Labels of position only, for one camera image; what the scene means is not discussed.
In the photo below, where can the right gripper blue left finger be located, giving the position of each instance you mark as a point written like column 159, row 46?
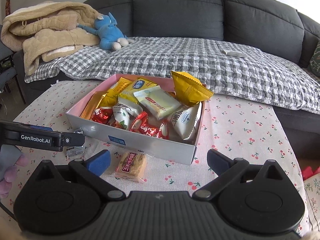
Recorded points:
column 96, row 165

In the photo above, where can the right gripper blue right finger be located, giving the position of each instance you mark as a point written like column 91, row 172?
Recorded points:
column 221, row 164

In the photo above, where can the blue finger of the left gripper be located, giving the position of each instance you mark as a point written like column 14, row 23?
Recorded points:
column 36, row 127

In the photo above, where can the silver truffle chocolate packet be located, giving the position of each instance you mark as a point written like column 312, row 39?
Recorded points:
column 75, row 150

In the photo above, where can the clear packet tan biscuit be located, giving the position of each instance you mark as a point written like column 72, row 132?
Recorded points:
column 132, row 167

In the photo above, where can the small red snack packet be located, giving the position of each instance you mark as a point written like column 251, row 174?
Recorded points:
column 102, row 115

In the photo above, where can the white nut triangle packet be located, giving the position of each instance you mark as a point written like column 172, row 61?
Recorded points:
column 186, row 121

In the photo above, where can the white pecan kernel packet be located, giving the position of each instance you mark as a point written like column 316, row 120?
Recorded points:
column 125, row 111

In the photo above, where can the orange wafer bar wrapper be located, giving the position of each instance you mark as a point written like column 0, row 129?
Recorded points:
column 93, row 103

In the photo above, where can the large red snack packet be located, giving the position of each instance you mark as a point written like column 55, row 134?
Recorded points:
column 142, row 126

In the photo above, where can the large yellow waffle snack bag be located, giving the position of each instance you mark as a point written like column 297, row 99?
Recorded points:
column 110, row 97

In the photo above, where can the yellow cracker pack blue label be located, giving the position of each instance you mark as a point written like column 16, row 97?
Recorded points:
column 136, row 85

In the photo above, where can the pale yellow white cake packet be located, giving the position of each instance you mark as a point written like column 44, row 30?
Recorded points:
column 158, row 102

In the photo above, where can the hand in purple glove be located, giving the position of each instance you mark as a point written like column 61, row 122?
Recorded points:
column 11, row 159

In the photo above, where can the cherry print tablecloth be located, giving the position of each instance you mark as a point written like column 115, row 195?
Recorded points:
column 233, row 126

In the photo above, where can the dark grey chair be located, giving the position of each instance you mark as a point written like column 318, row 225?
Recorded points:
column 8, row 70

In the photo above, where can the pink and white cardboard box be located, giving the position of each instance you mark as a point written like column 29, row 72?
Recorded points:
column 174, row 149

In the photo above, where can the red plastic chair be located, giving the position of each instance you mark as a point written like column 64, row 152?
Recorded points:
column 308, row 172

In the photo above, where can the grey checked sofa cover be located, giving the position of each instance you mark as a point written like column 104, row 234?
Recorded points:
column 260, row 77

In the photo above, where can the beige quilted blanket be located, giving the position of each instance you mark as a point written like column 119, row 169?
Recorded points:
column 48, row 30

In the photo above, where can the white paper on sofa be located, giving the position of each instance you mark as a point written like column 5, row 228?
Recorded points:
column 234, row 53

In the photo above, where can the blue plush toy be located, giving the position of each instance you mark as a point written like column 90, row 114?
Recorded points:
column 111, row 37

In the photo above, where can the green patterned cushion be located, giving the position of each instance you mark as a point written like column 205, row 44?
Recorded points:
column 314, row 64

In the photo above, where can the dark grey sofa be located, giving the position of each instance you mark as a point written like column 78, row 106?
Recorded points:
column 269, row 25

